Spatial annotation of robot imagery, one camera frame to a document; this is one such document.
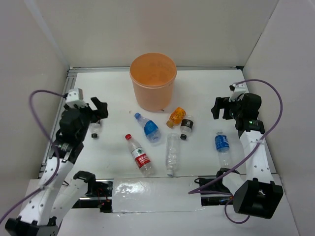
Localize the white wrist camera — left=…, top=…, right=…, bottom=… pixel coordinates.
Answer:
left=229, top=83, right=247, bottom=102
left=65, top=88, right=86, bottom=108

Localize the red label water bottle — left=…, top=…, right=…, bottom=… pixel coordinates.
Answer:
left=125, top=134, right=155, bottom=177

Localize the clear unlabeled plastic bottle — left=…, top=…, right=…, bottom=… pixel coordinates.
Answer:
left=165, top=133, right=180, bottom=177

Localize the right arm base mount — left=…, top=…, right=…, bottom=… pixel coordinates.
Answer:
left=200, top=180, right=232, bottom=207

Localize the blue label bottle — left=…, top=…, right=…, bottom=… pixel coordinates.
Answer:
left=134, top=113, right=161, bottom=145
left=215, top=131, right=233, bottom=169

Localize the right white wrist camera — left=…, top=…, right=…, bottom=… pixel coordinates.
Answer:
left=229, top=83, right=247, bottom=102

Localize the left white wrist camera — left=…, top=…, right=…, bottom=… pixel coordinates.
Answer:
left=65, top=88, right=86, bottom=108

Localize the black label small bottle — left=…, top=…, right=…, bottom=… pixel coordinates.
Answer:
left=180, top=115, right=194, bottom=140

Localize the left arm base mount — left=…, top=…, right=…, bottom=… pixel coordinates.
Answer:
left=72, top=179, right=114, bottom=213

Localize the orange small plastic bottle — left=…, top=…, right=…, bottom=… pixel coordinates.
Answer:
left=166, top=107, right=186, bottom=128

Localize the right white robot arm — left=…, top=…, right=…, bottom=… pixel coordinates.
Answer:
left=211, top=93, right=284, bottom=219

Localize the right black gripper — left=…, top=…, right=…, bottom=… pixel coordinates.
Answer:
left=211, top=94, right=244, bottom=120

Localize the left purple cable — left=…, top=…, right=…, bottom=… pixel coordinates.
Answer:
left=0, top=89, right=68, bottom=223

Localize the small clear black-cap bottle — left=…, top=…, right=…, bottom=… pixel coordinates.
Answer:
left=89, top=121, right=101, bottom=139

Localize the orange plastic bin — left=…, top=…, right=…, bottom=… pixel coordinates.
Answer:
left=129, top=53, right=177, bottom=112

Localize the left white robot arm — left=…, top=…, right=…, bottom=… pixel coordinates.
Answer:
left=5, top=97, right=108, bottom=236

